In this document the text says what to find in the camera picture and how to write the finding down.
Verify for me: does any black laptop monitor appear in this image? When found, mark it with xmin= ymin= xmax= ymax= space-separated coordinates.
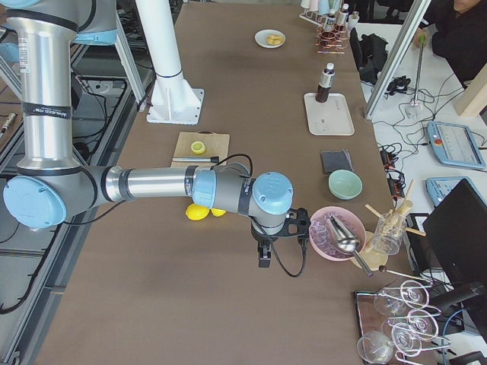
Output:
xmin=424 ymin=179 xmax=486 ymax=284

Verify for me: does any grey folded cloth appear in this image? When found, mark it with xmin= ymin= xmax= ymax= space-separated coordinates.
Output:
xmin=320 ymin=149 xmax=354 ymax=174

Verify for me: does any steel cylinder muddler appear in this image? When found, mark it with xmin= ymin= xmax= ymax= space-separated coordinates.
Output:
xmin=172 ymin=156 xmax=220 ymax=163

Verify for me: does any yellow lemon far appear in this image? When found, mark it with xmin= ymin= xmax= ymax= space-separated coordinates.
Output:
xmin=210 ymin=208 xmax=227 ymax=217

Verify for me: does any wine glass on tray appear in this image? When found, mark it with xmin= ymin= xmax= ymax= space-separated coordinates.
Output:
xmin=374 ymin=279 xmax=429 ymax=316

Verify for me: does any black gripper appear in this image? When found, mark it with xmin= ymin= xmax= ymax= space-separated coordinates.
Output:
xmin=251 ymin=225 xmax=272 ymax=268

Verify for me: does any cream rabbit tray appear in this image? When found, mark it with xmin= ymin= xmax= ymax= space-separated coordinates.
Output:
xmin=304 ymin=93 xmax=355 ymax=136

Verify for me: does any wooden cutting board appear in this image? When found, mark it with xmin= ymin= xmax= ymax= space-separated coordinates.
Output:
xmin=170 ymin=132 xmax=230 ymax=167

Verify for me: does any dark sauce bottle white cap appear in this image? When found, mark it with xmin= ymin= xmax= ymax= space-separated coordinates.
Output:
xmin=315 ymin=62 xmax=335 ymax=103

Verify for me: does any white round plate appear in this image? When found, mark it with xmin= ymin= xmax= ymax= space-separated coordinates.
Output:
xmin=254 ymin=29 xmax=286 ymax=49

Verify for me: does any copper wire bottle rack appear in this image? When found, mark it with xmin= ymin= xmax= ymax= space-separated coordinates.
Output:
xmin=316 ymin=24 xmax=349 ymax=54

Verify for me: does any glazed twisted donut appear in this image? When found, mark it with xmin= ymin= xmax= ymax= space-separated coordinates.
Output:
xmin=266 ymin=34 xmax=283 ymax=46

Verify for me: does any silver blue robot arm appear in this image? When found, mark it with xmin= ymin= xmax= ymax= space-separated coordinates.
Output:
xmin=3 ymin=1 xmax=293 ymax=267

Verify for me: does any mint green bowl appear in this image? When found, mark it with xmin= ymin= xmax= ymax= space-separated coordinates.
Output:
xmin=328 ymin=170 xmax=363 ymax=200

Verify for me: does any aluminium frame post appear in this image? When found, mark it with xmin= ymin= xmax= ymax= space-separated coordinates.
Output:
xmin=364 ymin=0 xmax=431 ymax=121

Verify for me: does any clear glass pitcher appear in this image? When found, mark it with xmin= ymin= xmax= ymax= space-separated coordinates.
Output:
xmin=372 ymin=212 xmax=406 ymax=256

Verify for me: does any half lemon slice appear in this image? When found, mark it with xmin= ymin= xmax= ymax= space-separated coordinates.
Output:
xmin=190 ymin=141 xmax=206 ymax=155

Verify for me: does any pink bowl with ice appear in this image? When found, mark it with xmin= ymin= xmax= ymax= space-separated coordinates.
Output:
xmin=309 ymin=206 xmax=366 ymax=262

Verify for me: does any blue teach pendant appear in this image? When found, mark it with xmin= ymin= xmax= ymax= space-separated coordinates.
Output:
xmin=427 ymin=121 xmax=486 ymax=170
xmin=425 ymin=176 xmax=472 ymax=207

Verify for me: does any yellow lemon near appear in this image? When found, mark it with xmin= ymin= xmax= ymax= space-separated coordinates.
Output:
xmin=185 ymin=203 xmax=210 ymax=221

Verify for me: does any person in black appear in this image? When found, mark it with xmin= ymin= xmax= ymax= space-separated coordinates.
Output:
xmin=423 ymin=1 xmax=486 ymax=84

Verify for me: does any steel ice scoop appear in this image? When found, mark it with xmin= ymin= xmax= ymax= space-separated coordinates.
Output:
xmin=329 ymin=215 xmax=373 ymax=277

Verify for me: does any yellow lemon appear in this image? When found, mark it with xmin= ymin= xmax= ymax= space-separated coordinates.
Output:
xmin=185 ymin=203 xmax=210 ymax=221
xmin=210 ymin=208 xmax=227 ymax=217

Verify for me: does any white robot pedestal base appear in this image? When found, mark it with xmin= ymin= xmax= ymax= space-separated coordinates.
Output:
xmin=136 ymin=0 xmax=204 ymax=125

